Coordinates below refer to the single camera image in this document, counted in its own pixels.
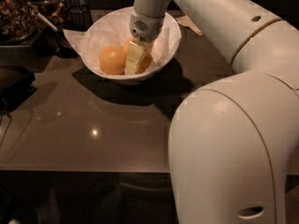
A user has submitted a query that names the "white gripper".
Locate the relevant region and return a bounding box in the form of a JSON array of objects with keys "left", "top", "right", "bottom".
[{"left": 124, "top": 9, "right": 164, "bottom": 75}]

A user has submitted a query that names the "orange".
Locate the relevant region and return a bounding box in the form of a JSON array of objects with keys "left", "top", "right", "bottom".
[
  {"left": 99, "top": 46, "right": 126, "bottom": 75},
  {"left": 122, "top": 37, "right": 134, "bottom": 53},
  {"left": 137, "top": 53, "right": 152, "bottom": 74}
]

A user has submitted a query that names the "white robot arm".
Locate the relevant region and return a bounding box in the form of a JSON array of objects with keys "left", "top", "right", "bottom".
[{"left": 130, "top": 0, "right": 299, "bottom": 224}]

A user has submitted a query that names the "white bowl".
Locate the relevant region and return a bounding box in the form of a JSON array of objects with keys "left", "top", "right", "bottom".
[{"left": 79, "top": 6, "right": 182, "bottom": 86}]

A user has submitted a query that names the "white paper liner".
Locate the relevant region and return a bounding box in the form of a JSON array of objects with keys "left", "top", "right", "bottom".
[{"left": 62, "top": 8, "right": 181, "bottom": 73}]

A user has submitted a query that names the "crumpled paper napkin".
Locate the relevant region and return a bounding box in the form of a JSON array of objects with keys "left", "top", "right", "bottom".
[{"left": 176, "top": 15, "right": 203, "bottom": 35}]

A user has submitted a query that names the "glass jar of nuts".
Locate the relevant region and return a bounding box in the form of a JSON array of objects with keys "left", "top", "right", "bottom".
[{"left": 0, "top": 0, "right": 36, "bottom": 45}]

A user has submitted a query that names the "dark brown tray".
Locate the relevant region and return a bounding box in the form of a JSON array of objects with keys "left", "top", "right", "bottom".
[{"left": 0, "top": 65, "right": 36, "bottom": 111}]

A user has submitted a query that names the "black wire cup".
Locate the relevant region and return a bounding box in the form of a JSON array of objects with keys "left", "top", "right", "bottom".
[{"left": 68, "top": 5, "right": 93, "bottom": 32}]

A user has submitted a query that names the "black cable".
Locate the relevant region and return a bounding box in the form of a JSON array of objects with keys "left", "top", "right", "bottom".
[{"left": 0, "top": 98, "right": 13, "bottom": 147}]

